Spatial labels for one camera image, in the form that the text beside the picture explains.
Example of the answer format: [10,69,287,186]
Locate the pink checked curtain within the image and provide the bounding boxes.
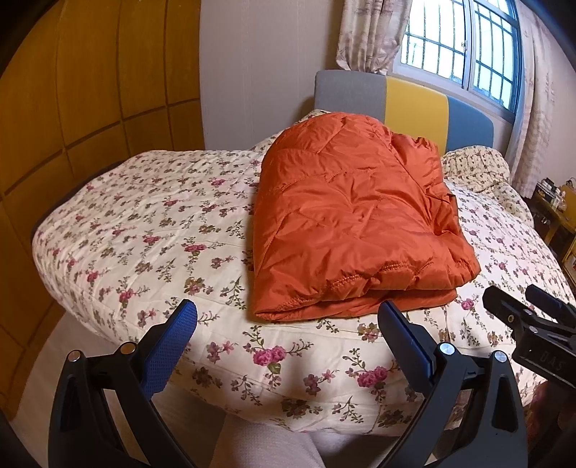
[506,9,568,194]

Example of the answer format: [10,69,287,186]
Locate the grey yellow blue headboard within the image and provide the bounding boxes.
[314,69,496,156]

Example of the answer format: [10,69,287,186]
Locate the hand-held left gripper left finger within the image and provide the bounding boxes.
[47,298,199,468]

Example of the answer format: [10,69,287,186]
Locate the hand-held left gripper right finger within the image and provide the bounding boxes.
[377,301,528,468]

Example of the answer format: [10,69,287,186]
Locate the wooden desk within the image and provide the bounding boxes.
[528,189,568,253]

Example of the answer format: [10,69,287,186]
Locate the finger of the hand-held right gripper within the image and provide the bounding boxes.
[483,285,536,338]
[526,284,576,331]

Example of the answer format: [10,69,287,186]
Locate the light wooden shelf rack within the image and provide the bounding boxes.
[560,234,576,275]

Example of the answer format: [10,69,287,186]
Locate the orange quilted jacket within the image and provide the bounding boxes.
[251,112,481,322]

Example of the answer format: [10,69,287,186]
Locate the beige patterned curtain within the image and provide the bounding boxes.
[335,0,414,75]

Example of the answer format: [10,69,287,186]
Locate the person's legs in white trousers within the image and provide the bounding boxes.
[211,411,397,468]

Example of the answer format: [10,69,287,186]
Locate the red cloth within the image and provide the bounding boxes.
[527,389,552,430]

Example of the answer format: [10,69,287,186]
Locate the floral quilt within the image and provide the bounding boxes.
[31,108,576,437]

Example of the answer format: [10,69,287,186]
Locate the wooden wardrobe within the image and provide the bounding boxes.
[0,0,205,424]

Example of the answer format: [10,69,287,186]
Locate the barred window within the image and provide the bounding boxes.
[393,0,525,122]

